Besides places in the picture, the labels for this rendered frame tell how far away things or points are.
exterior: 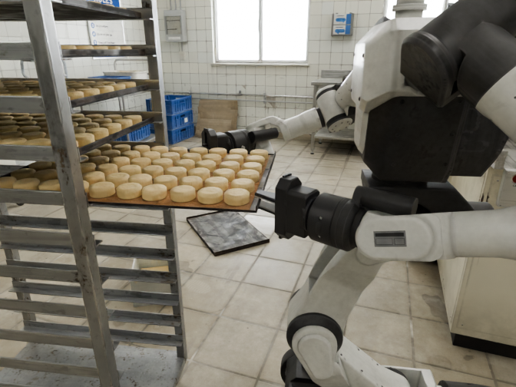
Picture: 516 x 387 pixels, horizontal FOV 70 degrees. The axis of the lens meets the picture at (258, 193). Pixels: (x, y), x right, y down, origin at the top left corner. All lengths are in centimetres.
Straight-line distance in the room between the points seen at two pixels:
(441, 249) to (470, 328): 134
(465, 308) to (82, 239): 152
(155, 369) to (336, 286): 83
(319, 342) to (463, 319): 100
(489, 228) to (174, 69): 576
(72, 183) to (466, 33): 67
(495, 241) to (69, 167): 68
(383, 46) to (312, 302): 60
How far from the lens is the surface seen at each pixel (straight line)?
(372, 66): 73
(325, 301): 97
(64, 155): 75
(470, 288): 179
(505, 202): 161
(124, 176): 87
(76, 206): 77
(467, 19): 60
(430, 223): 56
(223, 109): 565
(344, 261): 87
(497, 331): 192
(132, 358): 160
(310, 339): 98
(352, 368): 111
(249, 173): 84
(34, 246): 153
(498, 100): 57
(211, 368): 172
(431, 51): 57
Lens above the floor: 123
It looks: 21 degrees down
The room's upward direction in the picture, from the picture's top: straight up
